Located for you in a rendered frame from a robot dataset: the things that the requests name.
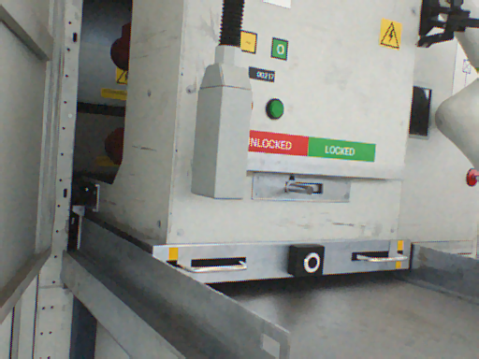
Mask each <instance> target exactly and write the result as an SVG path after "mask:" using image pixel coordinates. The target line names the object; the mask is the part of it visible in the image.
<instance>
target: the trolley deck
mask: <svg viewBox="0 0 479 359"><path fill-rule="evenodd" d="M61 280H62V281H63V283H64V284H65V286H67V287H68V288H69V290H70V291H71V292H72V293H73V294H74V295H75V297H77V298H78V299H79V301H80V302H81V304H82V305H84V306H85V307H86V308H87V310H89V311H90V312H91V313H92V314H93V316H94V317H95V318H96V319H97V320H98V321H99V323H100V324H101V325H102V326H103V327H104V328H106V331H107V332H108V333H109V334H110V335H111V336H112V338H113V339H114V340H116V341H117V343H118V344H119V346H120V347H122V348H123V350H124V351H125V352H126V353H127V354H128V355H129V357H130V358H131V359H210V358H209V357H208V356H206V355H205V354H204V353H203V352H202V351H200V350H199V349H197V348H196V346H195V345H192V344H191V343H190V342H189V341H188V340H187V339H186V338H184V337H183V336H182V335H180V334H179V333H178V332H176V331H175V330H174V329H173V328H172V327H171V326H169V325H168V324H167V323H166V322H165V321H162V320H161V319H160V318H159V317H158V316H157V315H155V314H154V313H153V312H152V311H151V310H149V309H148V308H146V307H145V306H144V305H143V304H142V303H140V302H139V301H138V300H137V299H136V298H135V297H133V296H132V295H131V294H130V293H128V292H127V291H126V290H125V289H124V288H123V287H122V286H120V285H119V284H118V283H116V282H115V281H114V280H112V279H111V278H110V277H109V276H107V274H106V273H103V272H102V271H101V269H99V268H98V267H96V266H95V265H94V264H93V263H92V262H89V260H88V259H86V258H85V257H84V256H82V255H81V254H80V253H79V252H78V251H64V250H63V261H62V274H61ZM203 284H207V285H209V287H211V288H212V289H214V290H216V291H218V292H220V293H221V294H223V295H226V296H228V297H229V298H231V299H232V300H234V301H236V302H238V303H240V304H242V305H243V306H244V307H245V308H249V309H250V310H252V311H254V312H255V313H256V314H260V315H261V316H263V317H264V318H266V319H267V320H271V321H272V322H273V323H276V324H278V325H279V326H281V327H283V328H284V329H285V330H287V331H289V332H291V349H290V357H289V359H479V305H475V304H473V303H471V302H469V301H466V300H461V299H457V298H455V297H453V296H450V295H448V294H443V293H437V292H435V291H432V290H430V289H428V288H425V287H423V286H416V285H414V284H411V283H410V282H407V281H404V280H397V279H394V278H392V277H389V276H387V275H384V274H381V273H376V272H373V271H371V272H359V273H337V274H325V275H317V276H306V277H292V278H270V279H259V280H238V281H226V282H214V283H203Z"/></svg>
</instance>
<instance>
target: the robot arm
mask: <svg viewBox="0 0 479 359"><path fill-rule="evenodd" d="M439 15H440V16H441V17H442V19H444V21H442V20H439ZM434 27H437V28H440V29H443V30H444V32H440V33H438V34H434V35H430V36H427V34H428V33H429V32H431V30H432V29H433V28H434ZM454 37H456V38H457V42H458V43H459V45H460V46H461V48H462V49H463V52H464V53H465V55H466V56H467V58H468V60H469V62H470V65H471V66H472V67H473V68H475V71H476V73H477V74H478V75H479V0H422V3H421V11H420V20H419V39H418V45H417V47H419V48H429V47H430V46H431V45H433V44H438V43H442V42H445V41H450V40H453V39H454ZM435 124H436V126H437V128H438V130H440V131H441V134H443V135H444V136H446V137H447V138H448V139H449V140H450V141H451V142H453V143H454V144H455V145H456V147H457V148H459V149H460V151H461V152H462V153H463V154H464V155H465V156H466V157H467V160H469V161H470V162H471V164H472V166H473V167H474V169H475V170H476V172H478V174H479V77H478V78H477V79H476V80H474V81H473V82H471V83H470V84H469V85H468V86H467V87H464V88H463V89H461V91H459V92H458V93H455V94H454V95H452V96H450V97H449V98H448V99H446V100H444V101H442V103H441V105H440V106H438V108H437V111H436V112H435Z"/></svg>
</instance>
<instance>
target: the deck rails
mask: <svg viewBox="0 0 479 359"><path fill-rule="evenodd" d="M77 251H78V252H79V253H80V254H81V255H82V256H84V257H85V258H86V259H88V260H89V262H92V263H93V264H94V265H95V266H96V267H98V268H99V269H101V271H102V272H103V273H106V274H107V276H109V277H110V278H111V279H112V280H114V281H115V282H116V283H118V284H119V285H120V286H122V287H123V288H124V289H125V290H126V291H127V292H128V293H130V294H131V295H132V296H133V297H135V298H136V299H137V300H138V301H139V302H140V303H142V304H143V305H144V306H145V307H146V308H148V309H149V310H151V311H152V312H153V313H154V314H155V315H157V316H158V317H159V318H160V319H161V320H162V321H165V322H166V323H167V324H168V325H169V326H171V327H172V328H173V329H174V330H175V331H176V332H178V333H179V334H180V335H182V336H183V337H184V338H186V339H187V340H188V341H189V342H190V343H191V344H192V345H195V346H196V348H197V349H199V350H200V351H202V352H203V353H204V354H205V355H206V356H208V357H209V358H210V359H289V357H290V349H291V332H289V331H287V330H285V329H284V328H283V327H281V326H279V325H278V324H276V323H273V322H272V321H271V320H267V319H266V318H264V317H263V316H261V315H260V314H256V313H255V312H254V311H252V310H250V309H249V308H245V307H244V306H243V305H242V304H240V303H238V302H236V301H234V300H232V299H231V298H229V297H228V296H226V295H223V294H221V293H220V292H218V291H216V290H214V289H212V288H211V287H209V285H207V284H203V283H202V282H201V281H199V280H197V279H196V278H192V277H191V276H189V275H188V274H186V273H185V272H181V271H180V270H179V269H178V268H176V267H174V266H171V265H169V264H168V263H167V262H165V261H161V259H159V258H157V257H155V256H154V255H151V254H149V253H148V252H146V251H144V250H143V249H140V248H139V247H138V246H136V245H134V244H133V243H130V242H128V241H126V240H125V239H124V238H122V237H119V236H117V235H115V234H113V233H112V232H110V231H108V230H107V229H106V228H104V227H102V226H99V225H98V224H96V223H94V222H92V221H91V220H88V219H86V218H84V217H83V216H81V229H80V249H79V250H77ZM373 272H376V273H381V274H384V275H387V276H389V277H392V278H394V279H397V280H404V281H407V282H410V283H411V284H414V285H416V286H423V287H425V288H428V289H430V290H432V291H435V292H437V293H443V294H448V295H450V296H453V297H455V298H457V299H461V300H466V301H469V302H471V303H473V304H475V305H479V259H477V258H473V257H467V256H463V255H459V254H455V253H452V252H449V251H439V250H435V249H432V248H429V247H425V246H422V245H418V244H411V247H410V263H409V268H403V269H392V270H382V271H373ZM264 334H265V335H267V337H270V338H273V339H274V340H275V341H277V342H279V344H280V349H279V357H278V356H276V355H274V354H273V353H272V352H270V351H267V349H265V348H264V347H263V338H264Z"/></svg>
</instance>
